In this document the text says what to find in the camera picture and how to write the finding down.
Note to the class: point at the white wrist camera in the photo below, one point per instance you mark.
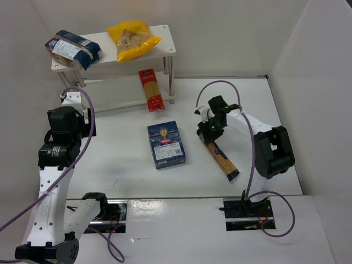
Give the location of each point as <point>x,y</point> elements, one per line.
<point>204,112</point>
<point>73,99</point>

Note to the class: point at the white two-tier shelf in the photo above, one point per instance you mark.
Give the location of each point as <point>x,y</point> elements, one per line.
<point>111,84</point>

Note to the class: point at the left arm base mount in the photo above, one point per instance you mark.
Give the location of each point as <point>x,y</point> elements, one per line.
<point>114,220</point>

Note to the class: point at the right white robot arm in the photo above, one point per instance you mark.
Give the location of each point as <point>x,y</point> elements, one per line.
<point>272,152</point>

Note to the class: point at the red spaghetti packet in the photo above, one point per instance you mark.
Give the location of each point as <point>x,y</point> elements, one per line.
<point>151,89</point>

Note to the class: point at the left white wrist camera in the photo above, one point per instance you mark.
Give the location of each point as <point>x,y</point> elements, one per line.
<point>73,99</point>

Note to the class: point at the yellow pasta bag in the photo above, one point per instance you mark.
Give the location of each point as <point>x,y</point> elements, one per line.
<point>133,39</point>

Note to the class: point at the dark blue pasta bag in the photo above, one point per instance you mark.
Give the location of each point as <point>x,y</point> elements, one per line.
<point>73,50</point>

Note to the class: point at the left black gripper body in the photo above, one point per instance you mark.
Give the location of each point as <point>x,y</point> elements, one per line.
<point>89,121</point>

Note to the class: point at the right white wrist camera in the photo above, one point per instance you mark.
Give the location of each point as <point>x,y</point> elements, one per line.
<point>204,112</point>

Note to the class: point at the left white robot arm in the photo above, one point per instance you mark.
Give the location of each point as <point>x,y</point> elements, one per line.
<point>52,239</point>

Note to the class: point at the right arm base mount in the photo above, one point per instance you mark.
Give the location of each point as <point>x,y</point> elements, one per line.
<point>237,219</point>

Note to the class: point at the dark blue pasta box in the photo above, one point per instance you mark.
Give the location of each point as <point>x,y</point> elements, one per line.
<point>166,145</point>

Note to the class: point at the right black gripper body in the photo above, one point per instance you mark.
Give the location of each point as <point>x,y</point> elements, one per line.
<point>205,135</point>

